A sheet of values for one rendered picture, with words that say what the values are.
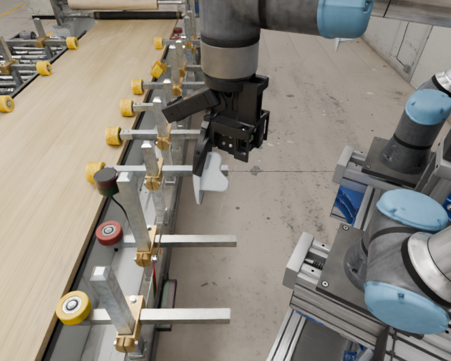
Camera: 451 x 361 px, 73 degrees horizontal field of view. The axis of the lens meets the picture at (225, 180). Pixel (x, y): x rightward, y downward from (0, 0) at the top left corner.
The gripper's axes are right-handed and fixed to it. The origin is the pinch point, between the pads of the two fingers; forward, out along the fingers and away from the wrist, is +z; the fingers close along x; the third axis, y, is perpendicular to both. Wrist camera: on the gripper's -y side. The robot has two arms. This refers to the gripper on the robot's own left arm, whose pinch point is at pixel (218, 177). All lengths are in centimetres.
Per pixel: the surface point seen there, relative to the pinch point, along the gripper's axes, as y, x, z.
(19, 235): -66, -15, 42
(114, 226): -42, 3, 41
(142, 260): -28, -1, 46
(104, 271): -16.8, -18.1, 18.9
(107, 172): -34.7, 1.5, 14.2
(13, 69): -187, 62, 38
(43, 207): -70, -3, 42
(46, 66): -168, 72, 36
